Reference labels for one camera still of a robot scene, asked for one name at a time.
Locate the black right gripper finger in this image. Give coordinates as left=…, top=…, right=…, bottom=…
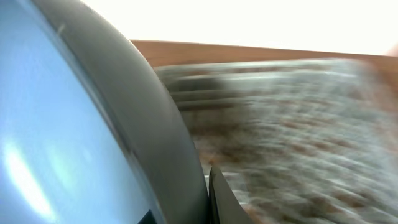
left=208, top=166, right=254, bottom=224

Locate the dark blue plate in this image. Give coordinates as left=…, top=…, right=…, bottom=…
left=1, top=0, right=210, bottom=223

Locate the grey plastic dishwasher rack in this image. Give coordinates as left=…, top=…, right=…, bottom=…
left=155, top=58, right=397, bottom=223

